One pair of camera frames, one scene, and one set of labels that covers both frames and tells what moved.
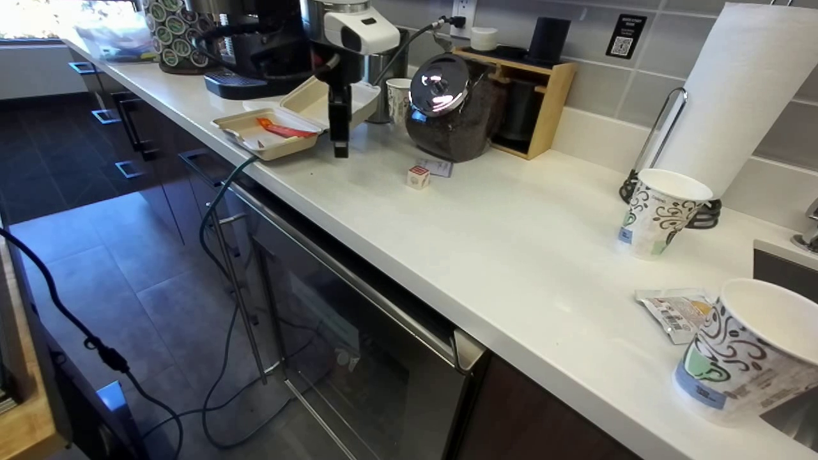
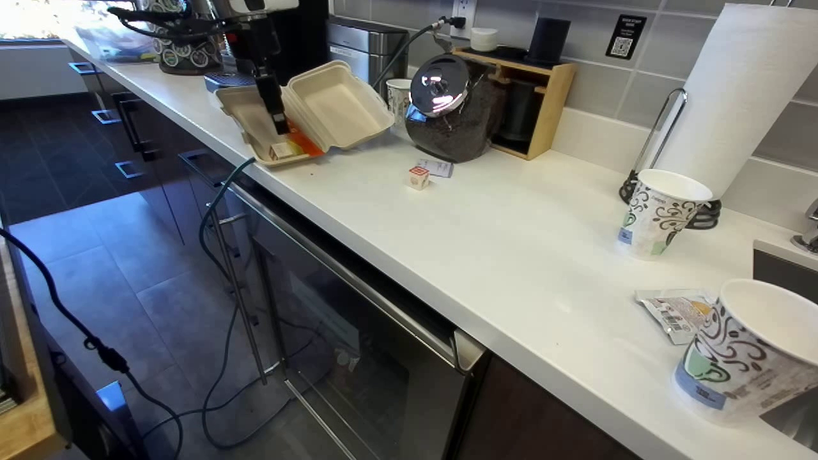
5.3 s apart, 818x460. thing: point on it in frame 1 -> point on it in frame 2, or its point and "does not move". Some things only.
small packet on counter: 437,167 does not move
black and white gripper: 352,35 -> 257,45
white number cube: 417,177 does not move
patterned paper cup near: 757,349 does not move
